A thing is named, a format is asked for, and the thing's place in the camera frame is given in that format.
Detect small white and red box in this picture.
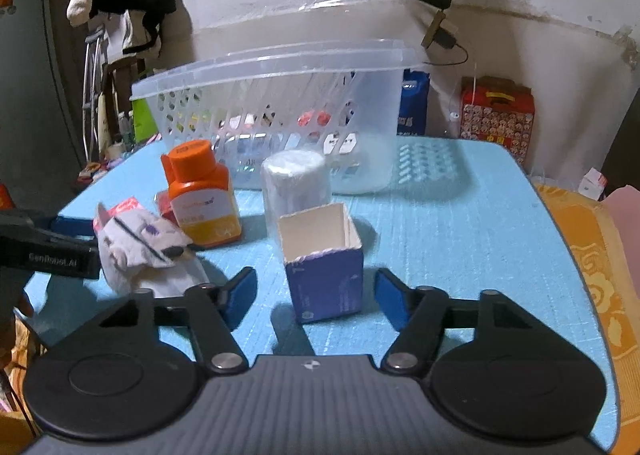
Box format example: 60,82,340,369
577,168,609,201

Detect white packet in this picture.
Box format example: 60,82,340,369
92,196,211,299

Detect orange patterned blanket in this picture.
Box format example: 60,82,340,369
531,182,640,455

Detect blue bag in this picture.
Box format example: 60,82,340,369
397,69,431,137

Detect red patterned gift box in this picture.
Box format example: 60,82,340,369
459,76,536,169

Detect orange capped bottle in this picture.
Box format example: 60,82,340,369
160,139,243,250

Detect grey cabinet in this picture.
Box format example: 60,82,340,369
0,0,89,210

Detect metal crutches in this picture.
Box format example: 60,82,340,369
81,26,109,164

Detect clear plastic basket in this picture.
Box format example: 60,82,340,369
129,38,431,195

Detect green bag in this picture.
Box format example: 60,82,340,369
131,98,162,144

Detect white roll in clear wrap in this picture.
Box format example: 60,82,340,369
261,149,332,242

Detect pink cloth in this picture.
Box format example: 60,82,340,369
602,185,640,288

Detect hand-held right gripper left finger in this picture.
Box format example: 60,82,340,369
52,266,258,376

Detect black power adapter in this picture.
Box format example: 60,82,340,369
421,10,471,67

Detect purple cardboard box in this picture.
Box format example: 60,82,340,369
276,202,365,325

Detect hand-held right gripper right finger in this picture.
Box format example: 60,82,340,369
374,268,577,376

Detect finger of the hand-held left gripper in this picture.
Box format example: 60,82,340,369
114,219,205,257
50,216,99,237

